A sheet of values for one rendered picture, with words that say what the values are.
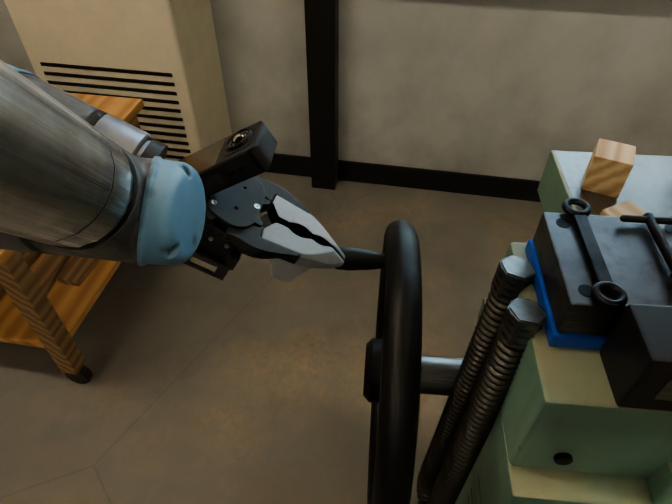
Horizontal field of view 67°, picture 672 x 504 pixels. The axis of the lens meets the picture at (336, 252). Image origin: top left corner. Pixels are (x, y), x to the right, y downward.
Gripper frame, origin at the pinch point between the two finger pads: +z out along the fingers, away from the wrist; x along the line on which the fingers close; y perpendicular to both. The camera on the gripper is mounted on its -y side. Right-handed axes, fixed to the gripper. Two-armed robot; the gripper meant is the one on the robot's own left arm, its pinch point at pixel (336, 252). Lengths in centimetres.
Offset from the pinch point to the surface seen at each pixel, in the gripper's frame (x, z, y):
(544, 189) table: -15.6, 20.9, -9.4
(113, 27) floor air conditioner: -103, -59, 58
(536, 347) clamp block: 15.2, 9.1, -14.9
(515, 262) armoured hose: 8.8, 7.8, -15.4
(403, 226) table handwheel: 2.8, 2.2, -9.0
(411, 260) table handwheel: 8.0, 2.2, -10.4
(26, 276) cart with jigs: -28, -41, 75
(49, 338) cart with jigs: -25, -33, 92
